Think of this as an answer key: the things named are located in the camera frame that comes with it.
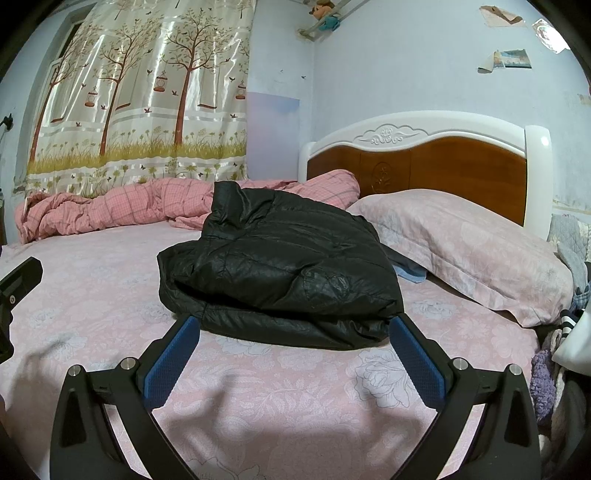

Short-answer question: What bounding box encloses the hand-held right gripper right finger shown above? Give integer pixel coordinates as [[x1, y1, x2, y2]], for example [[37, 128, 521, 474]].
[[389, 314, 542, 480]]

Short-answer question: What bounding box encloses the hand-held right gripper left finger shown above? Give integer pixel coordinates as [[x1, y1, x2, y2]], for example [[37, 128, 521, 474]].
[[48, 315, 202, 480]]

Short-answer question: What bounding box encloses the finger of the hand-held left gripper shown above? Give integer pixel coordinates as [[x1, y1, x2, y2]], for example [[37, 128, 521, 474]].
[[0, 256, 44, 302]]

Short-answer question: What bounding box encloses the black puffer jacket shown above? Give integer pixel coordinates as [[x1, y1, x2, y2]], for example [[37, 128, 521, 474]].
[[157, 181, 407, 350]]

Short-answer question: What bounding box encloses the light blue cloth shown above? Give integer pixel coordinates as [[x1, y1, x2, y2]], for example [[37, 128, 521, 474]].
[[392, 260, 428, 283]]

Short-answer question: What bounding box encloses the bed with pink floral sheet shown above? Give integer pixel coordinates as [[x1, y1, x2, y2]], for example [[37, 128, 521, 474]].
[[0, 217, 573, 480]]

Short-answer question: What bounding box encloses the pink checked quilt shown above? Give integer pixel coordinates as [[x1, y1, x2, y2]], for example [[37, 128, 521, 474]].
[[14, 169, 362, 245]]

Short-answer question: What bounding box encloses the pink floral pillow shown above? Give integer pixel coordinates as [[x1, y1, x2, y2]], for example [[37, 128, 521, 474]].
[[346, 188, 574, 329]]

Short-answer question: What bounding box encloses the purple knitted cloth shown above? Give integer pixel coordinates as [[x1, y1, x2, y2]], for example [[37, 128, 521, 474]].
[[529, 349, 558, 424]]

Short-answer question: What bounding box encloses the white bag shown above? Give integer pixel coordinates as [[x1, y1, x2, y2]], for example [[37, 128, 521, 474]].
[[551, 298, 591, 371]]

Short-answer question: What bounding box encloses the grey quilted cloth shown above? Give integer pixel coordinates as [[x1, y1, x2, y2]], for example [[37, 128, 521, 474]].
[[547, 213, 591, 289]]

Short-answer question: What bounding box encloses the white and wooden headboard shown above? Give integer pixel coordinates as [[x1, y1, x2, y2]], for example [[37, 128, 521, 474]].
[[298, 111, 553, 241]]

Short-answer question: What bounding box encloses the tree print curtain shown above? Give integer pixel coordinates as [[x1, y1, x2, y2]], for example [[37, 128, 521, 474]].
[[25, 0, 257, 189]]

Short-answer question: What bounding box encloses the white framed window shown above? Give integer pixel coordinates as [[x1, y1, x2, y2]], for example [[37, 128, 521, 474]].
[[44, 11, 93, 86]]

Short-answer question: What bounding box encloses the stuffed doll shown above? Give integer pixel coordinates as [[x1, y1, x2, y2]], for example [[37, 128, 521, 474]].
[[308, 0, 346, 33]]

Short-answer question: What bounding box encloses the wall picture poster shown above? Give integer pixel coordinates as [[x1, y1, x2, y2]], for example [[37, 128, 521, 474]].
[[477, 48, 533, 75]]

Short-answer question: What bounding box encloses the metal wall rail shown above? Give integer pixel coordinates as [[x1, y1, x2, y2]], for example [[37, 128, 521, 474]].
[[297, 0, 372, 43]]

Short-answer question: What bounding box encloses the torn wall paper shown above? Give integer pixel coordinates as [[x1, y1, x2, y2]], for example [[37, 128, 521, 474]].
[[479, 4, 526, 27]]

